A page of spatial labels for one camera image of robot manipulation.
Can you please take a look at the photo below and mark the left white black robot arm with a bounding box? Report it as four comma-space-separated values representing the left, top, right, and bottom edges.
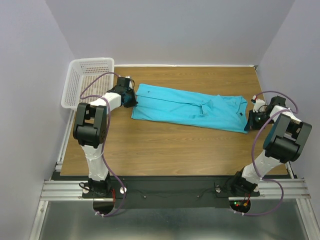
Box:
72, 76, 138, 197

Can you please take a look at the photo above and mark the white perforated plastic basket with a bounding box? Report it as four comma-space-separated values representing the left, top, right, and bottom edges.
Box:
60, 57, 115, 110

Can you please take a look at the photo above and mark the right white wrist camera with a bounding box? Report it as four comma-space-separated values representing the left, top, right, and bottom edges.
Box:
251, 95, 267, 113

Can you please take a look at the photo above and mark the turquoise blue t shirt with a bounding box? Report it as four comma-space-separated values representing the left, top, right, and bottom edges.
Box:
131, 83, 248, 134

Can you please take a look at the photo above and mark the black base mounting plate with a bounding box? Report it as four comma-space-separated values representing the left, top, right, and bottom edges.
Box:
79, 176, 260, 210

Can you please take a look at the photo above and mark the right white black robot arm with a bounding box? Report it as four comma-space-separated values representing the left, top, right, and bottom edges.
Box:
230, 95, 312, 196

